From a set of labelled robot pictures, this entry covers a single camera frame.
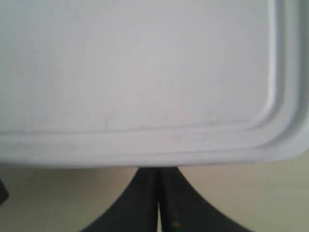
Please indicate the white lidded plastic container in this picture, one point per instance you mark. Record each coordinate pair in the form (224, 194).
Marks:
(86, 83)

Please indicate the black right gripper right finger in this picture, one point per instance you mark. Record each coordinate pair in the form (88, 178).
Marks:
(183, 209)

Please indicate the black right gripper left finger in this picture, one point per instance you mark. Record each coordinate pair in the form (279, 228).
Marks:
(136, 209)

